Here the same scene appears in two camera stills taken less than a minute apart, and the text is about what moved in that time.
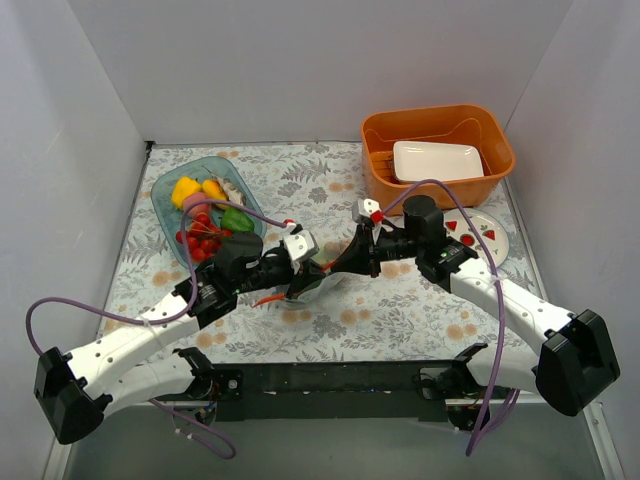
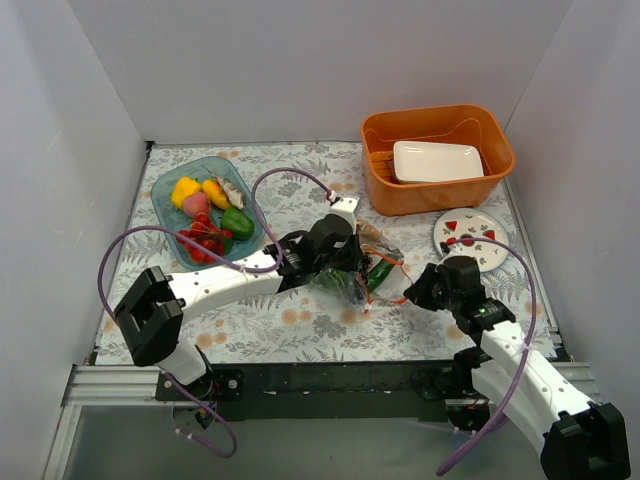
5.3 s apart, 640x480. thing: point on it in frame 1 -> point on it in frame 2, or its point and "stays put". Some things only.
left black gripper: (298, 271) -> (351, 255)
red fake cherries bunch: (203, 238) stays put
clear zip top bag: (322, 257) -> (379, 275)
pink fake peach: (198, 208) stays put
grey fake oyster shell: (234, 195) stays put
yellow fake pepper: (182, 188) stays put
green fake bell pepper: (235, 220) stays put
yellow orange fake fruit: (214, 191) stays put
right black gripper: (372, 252) -> (422, 291)
